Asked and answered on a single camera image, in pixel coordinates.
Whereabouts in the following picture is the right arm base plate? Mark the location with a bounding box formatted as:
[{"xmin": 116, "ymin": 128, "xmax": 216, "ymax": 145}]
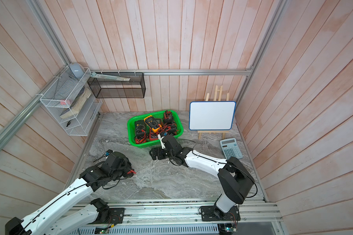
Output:
[{"xmin": 199, "ymin": 206, "xmax": 241, "ymax": 221}]

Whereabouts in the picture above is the blue framed whiteboard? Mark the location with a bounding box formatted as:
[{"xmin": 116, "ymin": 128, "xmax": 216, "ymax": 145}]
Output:
[{"xmin": 189, "ymin": 101, "xmax": 236, "ymax": 131}]

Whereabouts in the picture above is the light blue calculator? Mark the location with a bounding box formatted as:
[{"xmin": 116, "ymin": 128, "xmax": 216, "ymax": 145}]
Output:
[{"xmin": 220, "ymin": 138, "xmax": 243, "ymax": 160}]

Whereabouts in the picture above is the white wire wall shelf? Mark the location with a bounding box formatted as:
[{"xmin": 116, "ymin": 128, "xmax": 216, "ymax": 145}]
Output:
[{"xmin": 40, "ymin": 65, "xmax": 102, "ymax": 137}]

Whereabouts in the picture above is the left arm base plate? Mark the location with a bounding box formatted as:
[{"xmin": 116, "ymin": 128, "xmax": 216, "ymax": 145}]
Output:
[{"xmin": 89, "ymin": 208, "xmax": 125, "ymax": 225}]

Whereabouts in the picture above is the green plastic basket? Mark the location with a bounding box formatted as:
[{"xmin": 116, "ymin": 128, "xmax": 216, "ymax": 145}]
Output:
[{"xmin": 127, "ymin": 110, "xmax": 184, "ymax": 148}]

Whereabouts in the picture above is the grey computer mouse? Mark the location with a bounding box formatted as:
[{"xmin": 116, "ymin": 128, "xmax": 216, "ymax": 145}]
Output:
[{"xmin": 69, "ymin": 63, "xmax": 85, "ymax": 79}]

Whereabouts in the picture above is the yellow black multimeter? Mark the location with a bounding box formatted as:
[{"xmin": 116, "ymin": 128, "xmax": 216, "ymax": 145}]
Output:
[{"xmin": 144, "ymin": 115, "xmax": 162, "ymax": 133}]

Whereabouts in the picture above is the small black multimeter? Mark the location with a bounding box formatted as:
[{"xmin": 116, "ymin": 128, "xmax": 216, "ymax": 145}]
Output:
[
  {"xmin": 122, "ymin": 165, "xmax": 136, "ymax": 179},
  {"xmin": 163, "ymin": 110, "xmax": 174, "ymax": 124}
]

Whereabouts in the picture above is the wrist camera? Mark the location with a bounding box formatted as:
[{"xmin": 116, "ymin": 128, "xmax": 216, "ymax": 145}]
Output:
[
  {"xmin": 105, "ymin": 149, "xmax": 113, "ymax": 157},
  {"xmin": 158, "ymin": 132, "xmax": 167, "ymax": 149}
]

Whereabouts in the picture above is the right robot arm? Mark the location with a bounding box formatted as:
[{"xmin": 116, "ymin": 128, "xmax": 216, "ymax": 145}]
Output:
[{"xmin": 150, "ymin": 135, "xmax": 256, "ymax": 217}]

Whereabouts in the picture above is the black mesh wall basket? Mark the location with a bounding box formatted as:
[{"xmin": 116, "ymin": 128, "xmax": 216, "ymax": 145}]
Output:
[{"xmin": 88, "ymin": 72, "xmax": 146, "ymax": 99}]

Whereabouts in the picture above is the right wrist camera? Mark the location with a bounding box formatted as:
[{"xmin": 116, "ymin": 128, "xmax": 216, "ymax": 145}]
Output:
[{"xmin": 158, "ymin": 132, "xmax": 167, "ymax": 149}]

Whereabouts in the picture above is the book on wire shelf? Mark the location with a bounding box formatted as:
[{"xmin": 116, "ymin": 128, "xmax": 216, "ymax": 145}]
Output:
[{"xmin": 60, "ymin": 87, "xmax": 92, "ymax": 119}]

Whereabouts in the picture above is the green DT9205A multimeter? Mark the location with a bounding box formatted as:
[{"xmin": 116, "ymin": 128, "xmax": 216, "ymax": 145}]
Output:
[{"xmin": 161, "ymin": 121, "xmax": 178, "ymax": 135}]

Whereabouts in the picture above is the paper in mesh basket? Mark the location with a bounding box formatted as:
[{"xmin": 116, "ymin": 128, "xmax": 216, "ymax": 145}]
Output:
[{"xmin": 91, "ymin": 72, "xmax": 130, "ymax": 82}]

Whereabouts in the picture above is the red ANENG multimeter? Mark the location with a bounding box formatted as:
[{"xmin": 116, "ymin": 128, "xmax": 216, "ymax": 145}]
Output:
[{"xmin": 149, "ymin": 131, "xmax": 162, "ymax": 141}]

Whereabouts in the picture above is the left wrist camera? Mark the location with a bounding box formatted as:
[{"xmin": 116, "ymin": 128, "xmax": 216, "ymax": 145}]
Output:
[{"xmin": 105, "ymin": 149, "xmax": 113, "ymax": 157}]

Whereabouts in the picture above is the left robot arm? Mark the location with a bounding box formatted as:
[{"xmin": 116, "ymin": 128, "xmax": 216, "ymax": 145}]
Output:
[{"xmin": 5, "ymin": 150, "xmax": 136, "ymax": 235}]

